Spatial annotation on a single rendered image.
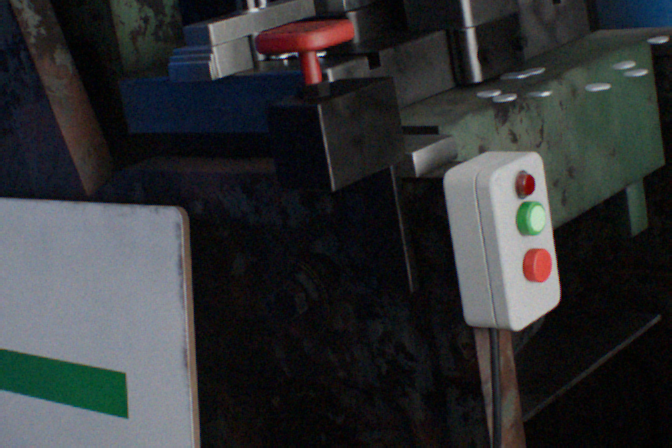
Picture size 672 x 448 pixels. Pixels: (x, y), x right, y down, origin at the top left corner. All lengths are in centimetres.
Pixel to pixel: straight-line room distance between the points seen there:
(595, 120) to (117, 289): 52
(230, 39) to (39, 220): 33
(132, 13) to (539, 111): 45
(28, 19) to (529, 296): 65
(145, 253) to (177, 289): 6
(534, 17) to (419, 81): 21
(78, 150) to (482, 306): 54
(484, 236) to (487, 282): 4
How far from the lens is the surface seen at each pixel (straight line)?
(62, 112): 146
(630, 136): 146
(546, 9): 149
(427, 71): 132
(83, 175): 145
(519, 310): 110
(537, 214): 109
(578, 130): 137
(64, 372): 150
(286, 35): 104
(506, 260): 108
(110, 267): 141
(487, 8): 135
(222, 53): 128
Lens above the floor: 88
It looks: 13 degrees down
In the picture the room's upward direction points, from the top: 10 degrees counter-clockwise
